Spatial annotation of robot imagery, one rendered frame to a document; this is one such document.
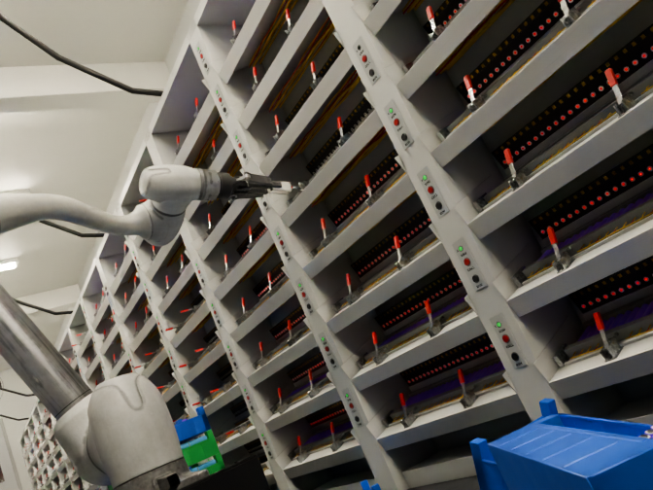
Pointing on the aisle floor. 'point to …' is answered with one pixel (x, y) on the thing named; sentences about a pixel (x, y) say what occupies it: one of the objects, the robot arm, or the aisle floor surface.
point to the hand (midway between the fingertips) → (279, 188)
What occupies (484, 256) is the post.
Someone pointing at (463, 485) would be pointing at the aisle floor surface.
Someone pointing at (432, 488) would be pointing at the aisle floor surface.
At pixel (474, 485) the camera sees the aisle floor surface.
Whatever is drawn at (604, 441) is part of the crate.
